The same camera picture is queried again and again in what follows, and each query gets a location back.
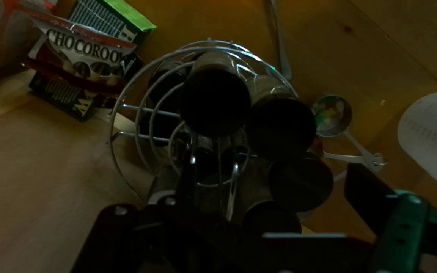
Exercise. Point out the Chocorooms snack box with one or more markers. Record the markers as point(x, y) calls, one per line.
point(77, 46)

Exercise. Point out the translucent plastic measuring jug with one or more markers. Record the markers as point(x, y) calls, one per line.
point(432, 137)

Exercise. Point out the green printed snack box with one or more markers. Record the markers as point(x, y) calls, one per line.
point(113, 16)

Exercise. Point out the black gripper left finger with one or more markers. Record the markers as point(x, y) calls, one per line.
point(128, 243)

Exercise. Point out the white plastic bag red print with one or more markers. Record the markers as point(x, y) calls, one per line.
point(1, 35)

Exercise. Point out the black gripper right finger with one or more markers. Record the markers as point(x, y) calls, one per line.
point(406, 232)

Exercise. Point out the small metal measuring cup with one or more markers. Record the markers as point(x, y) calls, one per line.
point(333, 116)

